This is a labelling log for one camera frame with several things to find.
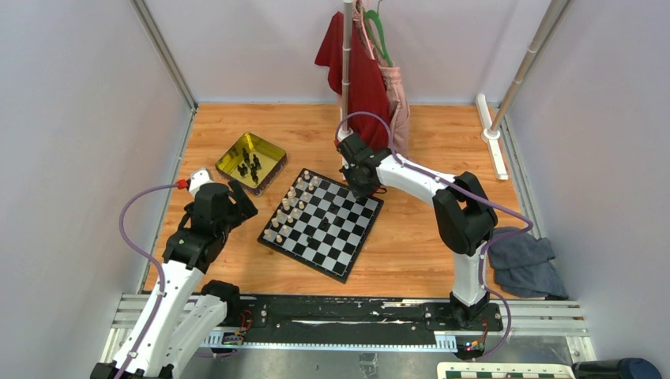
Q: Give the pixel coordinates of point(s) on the white rack foot bar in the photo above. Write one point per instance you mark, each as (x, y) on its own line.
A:
(491, 138)

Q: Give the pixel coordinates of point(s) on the white clothes rack pole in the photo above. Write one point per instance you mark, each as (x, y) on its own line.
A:
(343, 130)

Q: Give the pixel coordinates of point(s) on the yellow square tin box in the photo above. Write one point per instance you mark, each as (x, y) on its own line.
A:
(272, 158)

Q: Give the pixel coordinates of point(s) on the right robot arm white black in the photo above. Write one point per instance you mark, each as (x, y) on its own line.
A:
(464, 216)

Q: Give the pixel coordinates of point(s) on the red hanging shirt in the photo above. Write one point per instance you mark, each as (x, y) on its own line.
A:
(366, 91)

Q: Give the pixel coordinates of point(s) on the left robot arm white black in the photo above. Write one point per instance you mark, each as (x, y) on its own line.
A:
(164, 338)

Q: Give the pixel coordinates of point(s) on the dark blue object corner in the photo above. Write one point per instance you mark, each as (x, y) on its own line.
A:
(624, 368)

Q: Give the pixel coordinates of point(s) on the silver diagonal rack pole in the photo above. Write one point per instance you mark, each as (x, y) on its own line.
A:
(548, 23)

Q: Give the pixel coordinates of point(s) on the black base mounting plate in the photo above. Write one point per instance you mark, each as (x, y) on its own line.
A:
(332, 320)

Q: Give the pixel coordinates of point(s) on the green clothes hanger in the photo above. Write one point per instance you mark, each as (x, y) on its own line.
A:
(374, 28)

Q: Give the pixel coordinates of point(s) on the black white chessboard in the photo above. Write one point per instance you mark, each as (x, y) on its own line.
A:
(334, 252)

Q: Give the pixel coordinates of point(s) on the grey crumpled cloth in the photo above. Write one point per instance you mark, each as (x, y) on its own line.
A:
(523, 265)

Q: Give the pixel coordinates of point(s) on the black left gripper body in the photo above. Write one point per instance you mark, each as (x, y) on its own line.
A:
(232, 219)

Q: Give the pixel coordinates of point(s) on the pink hanging garment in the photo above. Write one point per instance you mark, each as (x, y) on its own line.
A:
(392, 82)

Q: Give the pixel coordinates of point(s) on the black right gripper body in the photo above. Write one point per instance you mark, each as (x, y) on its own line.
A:
(359, 188)

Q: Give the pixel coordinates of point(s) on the aluminium frame rail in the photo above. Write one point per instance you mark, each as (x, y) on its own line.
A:
(534, 330)

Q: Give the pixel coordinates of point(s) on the white chess pieces row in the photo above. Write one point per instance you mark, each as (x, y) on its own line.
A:
(296, 217)

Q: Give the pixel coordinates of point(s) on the black pieces in tin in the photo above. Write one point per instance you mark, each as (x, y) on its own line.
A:
(249, 166)

